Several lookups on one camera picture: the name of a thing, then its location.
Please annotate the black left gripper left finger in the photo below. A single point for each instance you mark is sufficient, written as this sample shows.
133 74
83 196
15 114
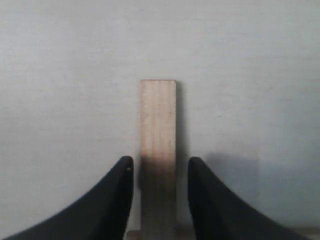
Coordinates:
100 214

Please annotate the wooden stick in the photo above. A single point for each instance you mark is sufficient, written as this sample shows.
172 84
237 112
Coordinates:
158 159

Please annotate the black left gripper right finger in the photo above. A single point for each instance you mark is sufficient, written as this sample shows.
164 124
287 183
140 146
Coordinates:
219 214

